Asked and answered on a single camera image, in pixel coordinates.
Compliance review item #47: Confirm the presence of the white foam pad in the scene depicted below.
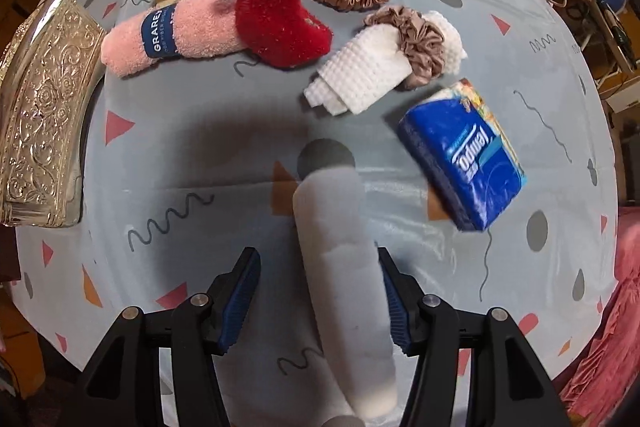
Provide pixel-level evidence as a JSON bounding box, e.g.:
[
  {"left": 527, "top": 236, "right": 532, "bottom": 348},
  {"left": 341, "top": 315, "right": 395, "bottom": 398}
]
[{"left": 293, "top": 166, "right": 397, "bottom": 419}]

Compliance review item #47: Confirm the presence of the white waffle cloth roll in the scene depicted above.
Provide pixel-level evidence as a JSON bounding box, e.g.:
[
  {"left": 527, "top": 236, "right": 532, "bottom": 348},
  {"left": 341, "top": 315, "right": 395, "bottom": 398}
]
[{"left": 304, "top": 11, "right": 468, "bottom": 116}]

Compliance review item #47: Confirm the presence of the patterned light blue tablecloth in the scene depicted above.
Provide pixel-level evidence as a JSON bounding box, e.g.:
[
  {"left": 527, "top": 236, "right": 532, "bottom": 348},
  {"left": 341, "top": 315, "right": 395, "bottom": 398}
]
[{"left": 12, "top": 0, "right": 617, "bottom": 426}]

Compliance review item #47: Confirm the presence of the blue tempo tissue pack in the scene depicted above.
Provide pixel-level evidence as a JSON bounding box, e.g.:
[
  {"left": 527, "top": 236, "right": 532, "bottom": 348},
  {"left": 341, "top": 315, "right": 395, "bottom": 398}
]
[{"left": 397, "top": 79, "right": 526, "bottom": 232}]

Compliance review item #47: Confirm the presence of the ornate gold tissue box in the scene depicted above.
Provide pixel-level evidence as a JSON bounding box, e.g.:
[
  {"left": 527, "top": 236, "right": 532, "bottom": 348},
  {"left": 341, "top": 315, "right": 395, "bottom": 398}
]
[{"left": 1, "top": 0, "right": 106, "bottom": 229}]

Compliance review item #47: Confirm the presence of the pink towel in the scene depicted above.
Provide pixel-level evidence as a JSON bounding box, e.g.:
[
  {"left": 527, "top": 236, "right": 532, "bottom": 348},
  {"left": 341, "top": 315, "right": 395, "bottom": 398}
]
[{"left": 101, "top": 0, "right": 245, "bottom": 78}]

